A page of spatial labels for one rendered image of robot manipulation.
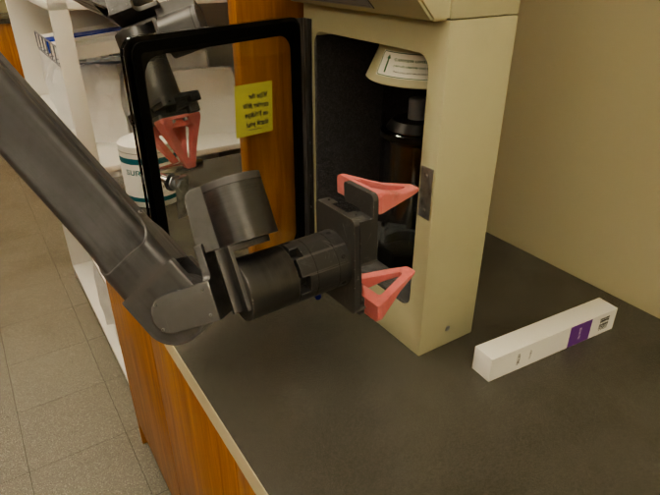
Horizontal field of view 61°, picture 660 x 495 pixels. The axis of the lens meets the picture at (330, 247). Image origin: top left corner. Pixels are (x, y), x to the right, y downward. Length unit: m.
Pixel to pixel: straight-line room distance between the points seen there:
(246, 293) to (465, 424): 0.39
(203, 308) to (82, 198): 0.14
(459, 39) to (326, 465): 0.52
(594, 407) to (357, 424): 0.32
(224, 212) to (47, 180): 0.16
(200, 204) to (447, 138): 0.34
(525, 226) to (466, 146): 0.50
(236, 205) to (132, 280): 0.11
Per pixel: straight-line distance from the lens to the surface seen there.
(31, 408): 2.38
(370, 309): 0.57
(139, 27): 0.86
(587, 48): 1.08
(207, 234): 0.50
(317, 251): 0.50
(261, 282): 0.48
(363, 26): 0.80
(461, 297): 0.86
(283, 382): 0.81
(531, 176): 1.18
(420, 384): 0.81
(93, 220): 0.52
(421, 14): 0.66
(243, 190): 0.48
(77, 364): 2.51
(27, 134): 0.55
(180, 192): 0.78
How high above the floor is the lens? 1.48
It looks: 28 degrees down
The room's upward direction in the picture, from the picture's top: straight up
